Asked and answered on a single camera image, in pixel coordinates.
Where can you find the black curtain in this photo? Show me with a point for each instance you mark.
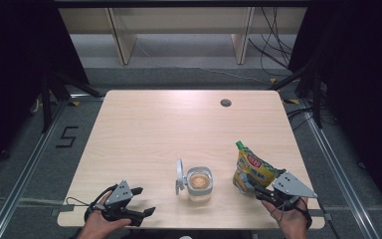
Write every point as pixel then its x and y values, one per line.
pixel 13 66
pixel 361 66

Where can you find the aluminium floor rail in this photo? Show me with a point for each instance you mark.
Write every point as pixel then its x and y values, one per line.
pixel 23 172
pixel 341 166

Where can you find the black metal stand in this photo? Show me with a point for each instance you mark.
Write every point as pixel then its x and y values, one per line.
pixel 317 99
pixel 46 99

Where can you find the person's left hand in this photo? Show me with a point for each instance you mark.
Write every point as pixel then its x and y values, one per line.
pixel 96 225

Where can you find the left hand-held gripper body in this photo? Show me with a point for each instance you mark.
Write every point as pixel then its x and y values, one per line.
pixel 120 194

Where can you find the person's right hand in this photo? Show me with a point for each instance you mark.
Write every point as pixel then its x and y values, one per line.
pixel 288 222

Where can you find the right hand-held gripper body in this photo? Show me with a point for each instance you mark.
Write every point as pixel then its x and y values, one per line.
pixel 291 187

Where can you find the clear plastic jar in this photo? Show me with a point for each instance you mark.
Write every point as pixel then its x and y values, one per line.
pixel 199 182

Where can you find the grey tape strip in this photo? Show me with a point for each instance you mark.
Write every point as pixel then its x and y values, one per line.
pixel 67 208
pixel 321 214

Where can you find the yellow tape piece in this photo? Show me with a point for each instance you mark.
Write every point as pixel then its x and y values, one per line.
pixel 75 103
pixel 292 101
pixel 273 80

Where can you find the yellow spout pouch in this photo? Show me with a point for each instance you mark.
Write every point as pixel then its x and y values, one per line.
pixel 253 164

